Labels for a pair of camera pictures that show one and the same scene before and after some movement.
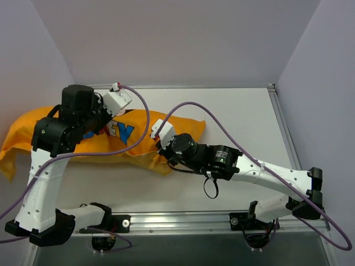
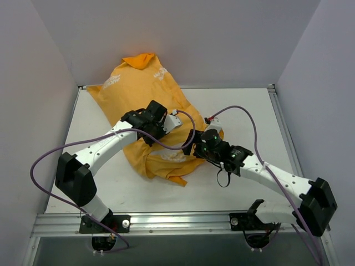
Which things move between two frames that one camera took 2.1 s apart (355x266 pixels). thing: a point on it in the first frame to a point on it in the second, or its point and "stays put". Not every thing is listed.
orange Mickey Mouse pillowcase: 127,138 to 132,85
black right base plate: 238,221 stays put
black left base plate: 120,223 stays put
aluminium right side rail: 281,122 stays put
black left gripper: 103,118 to 151,133
